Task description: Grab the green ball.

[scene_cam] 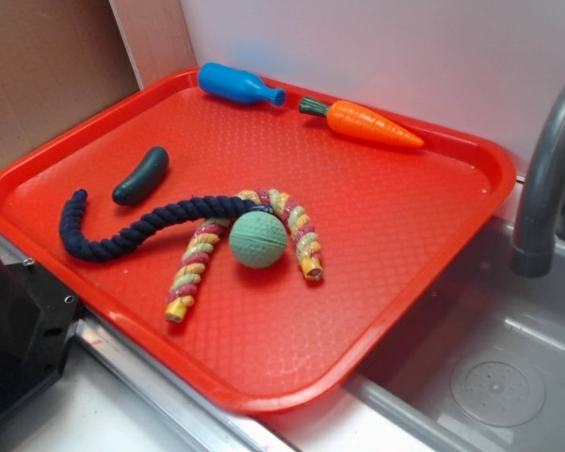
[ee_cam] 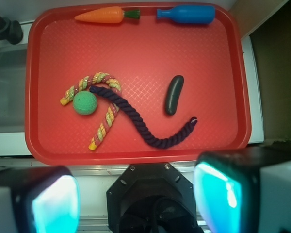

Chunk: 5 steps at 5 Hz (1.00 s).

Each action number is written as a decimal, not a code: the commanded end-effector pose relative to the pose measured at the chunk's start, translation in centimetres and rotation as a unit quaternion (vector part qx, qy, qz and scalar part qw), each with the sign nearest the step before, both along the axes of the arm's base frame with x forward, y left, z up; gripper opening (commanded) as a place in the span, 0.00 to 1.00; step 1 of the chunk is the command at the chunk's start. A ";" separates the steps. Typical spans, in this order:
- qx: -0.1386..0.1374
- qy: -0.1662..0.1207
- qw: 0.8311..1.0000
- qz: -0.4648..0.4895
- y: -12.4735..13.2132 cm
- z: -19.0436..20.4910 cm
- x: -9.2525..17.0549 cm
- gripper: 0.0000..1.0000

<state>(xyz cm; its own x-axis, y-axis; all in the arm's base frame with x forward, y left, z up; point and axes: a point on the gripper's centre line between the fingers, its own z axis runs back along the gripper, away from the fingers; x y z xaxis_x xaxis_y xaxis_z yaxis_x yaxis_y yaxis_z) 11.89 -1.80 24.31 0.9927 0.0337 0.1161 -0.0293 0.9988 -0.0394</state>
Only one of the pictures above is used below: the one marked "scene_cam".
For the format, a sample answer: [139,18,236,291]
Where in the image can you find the orange toy carrot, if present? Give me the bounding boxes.
[299,96,425,149]

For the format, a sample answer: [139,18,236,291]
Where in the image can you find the grey sink faucet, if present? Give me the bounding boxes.
[509,87,565,278]

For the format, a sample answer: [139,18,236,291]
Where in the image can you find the red plastic tray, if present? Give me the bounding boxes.
[0,71,515,414]

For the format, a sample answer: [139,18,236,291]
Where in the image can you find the round sink drain cover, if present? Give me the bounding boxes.
[450,358,545,428]

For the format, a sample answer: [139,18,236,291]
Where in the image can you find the dark green toy cucumber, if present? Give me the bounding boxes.
[111,146,170,206]

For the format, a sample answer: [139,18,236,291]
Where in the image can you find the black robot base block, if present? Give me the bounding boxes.
[0,258,81,423]

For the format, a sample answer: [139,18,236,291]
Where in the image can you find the blue toy bottle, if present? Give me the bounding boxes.
[198,62,286,106]

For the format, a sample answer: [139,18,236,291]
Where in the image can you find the green rubber ball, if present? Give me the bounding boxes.
[229,211,287,269]

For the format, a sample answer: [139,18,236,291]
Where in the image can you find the multicolour twisted rope toy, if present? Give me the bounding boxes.
[165,188,324,323]

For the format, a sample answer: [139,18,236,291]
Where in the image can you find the brown cardboard panel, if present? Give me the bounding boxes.
[0,1,195,169]

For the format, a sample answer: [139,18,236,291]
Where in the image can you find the grey plastic sink basin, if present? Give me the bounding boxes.
[346,219,565,451]

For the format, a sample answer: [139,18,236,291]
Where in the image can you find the navy blue rope toy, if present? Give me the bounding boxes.
[58,189,257,263]

